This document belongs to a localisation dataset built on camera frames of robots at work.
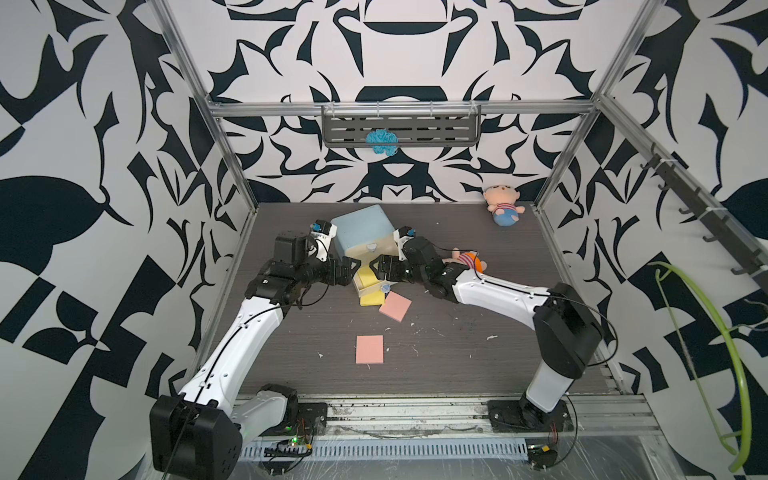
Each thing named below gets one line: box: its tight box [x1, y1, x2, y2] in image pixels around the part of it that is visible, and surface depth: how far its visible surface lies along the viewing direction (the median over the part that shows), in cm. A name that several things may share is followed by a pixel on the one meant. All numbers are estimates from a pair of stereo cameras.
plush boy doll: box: [483, 184, 526, 227], surface depth 116 cm
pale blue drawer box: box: [331, 204, 399, 297], surface depth 93 cm
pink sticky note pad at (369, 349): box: [355, 335, 384, 364], surface depth 87 cm
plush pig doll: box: [442, 247, 487, 273], surface depth 99 cm
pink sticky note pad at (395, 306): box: [378, 291, 413, 323], surface depth 95 cm
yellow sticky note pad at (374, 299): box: [360, 290, 385, 307], surface depth 95 cm
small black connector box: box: [527, 444, 558, 471], surface depth 73 cm
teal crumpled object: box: [366, 128, 399, 156], surface depth 93 cm
